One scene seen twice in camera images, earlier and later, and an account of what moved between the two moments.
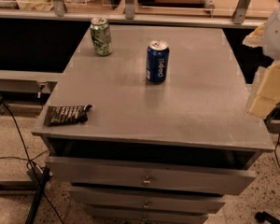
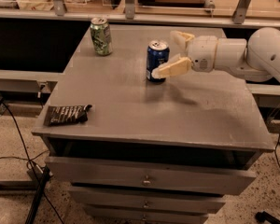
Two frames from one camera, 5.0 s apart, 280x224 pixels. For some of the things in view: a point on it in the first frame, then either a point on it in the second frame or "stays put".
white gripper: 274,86 → 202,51
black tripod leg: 38,194 stays put
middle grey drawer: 146,200 stays put
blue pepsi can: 158,53 stays put
